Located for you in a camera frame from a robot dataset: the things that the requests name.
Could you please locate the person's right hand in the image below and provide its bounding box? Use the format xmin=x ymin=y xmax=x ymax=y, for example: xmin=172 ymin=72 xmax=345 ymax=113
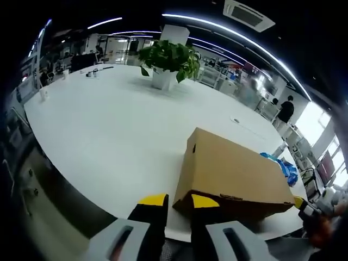
xmin=307 ymin=203 xmax=348 ymax=246

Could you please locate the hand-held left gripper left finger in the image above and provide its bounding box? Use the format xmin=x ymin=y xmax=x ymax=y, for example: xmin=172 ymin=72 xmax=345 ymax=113
xmin=86 ymin=192 xmax=170 ymax=261

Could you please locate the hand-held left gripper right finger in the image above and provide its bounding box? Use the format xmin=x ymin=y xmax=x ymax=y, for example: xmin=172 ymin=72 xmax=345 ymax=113
xmin=190 ymin=194 xmax=276 ymax=261

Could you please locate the white square pillar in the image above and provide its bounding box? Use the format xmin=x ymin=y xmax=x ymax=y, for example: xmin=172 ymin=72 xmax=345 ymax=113
xmin=160 ymin=23 xmax=190 ymax=46

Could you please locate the brown cardboard shoe box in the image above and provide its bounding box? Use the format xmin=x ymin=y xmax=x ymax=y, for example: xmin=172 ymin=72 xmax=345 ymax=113
xmin=172 ymin=127 xmax=297 ymax=221

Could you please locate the monitor with red screen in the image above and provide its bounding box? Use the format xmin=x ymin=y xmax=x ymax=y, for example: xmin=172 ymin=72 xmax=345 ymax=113
xmin=316 ymin=150 xmax=335 ymax=178

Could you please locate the white spray bottle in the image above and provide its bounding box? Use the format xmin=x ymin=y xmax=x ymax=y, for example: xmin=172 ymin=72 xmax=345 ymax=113
xmin=272 ymin=143 xmax=288 ymax=159

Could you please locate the ceiling air conditioner unit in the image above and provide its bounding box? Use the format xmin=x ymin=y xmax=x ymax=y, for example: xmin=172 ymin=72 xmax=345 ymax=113
xmin=222 ymin=0 xmax=276 ymax=33

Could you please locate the green potted plant white pot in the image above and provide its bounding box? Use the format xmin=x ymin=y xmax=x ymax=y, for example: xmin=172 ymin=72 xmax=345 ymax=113
xmin=138 ymin=39 xmax=202 ymax=91

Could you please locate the black rod desk gadget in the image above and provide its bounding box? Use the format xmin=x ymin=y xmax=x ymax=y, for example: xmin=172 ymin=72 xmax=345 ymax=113
xmin=79 ymin=66 xmax=114 ymax=78

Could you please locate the blue soft tissue pack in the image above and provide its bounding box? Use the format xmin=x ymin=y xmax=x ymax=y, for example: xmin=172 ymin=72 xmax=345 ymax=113
xmin=277 ymin=159 xmax=300 ymax=188

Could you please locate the blue wet wipes pack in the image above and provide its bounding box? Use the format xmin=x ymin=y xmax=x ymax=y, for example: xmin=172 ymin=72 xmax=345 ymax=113
xmin=259 ymin=151 xmax=285 ymax=168

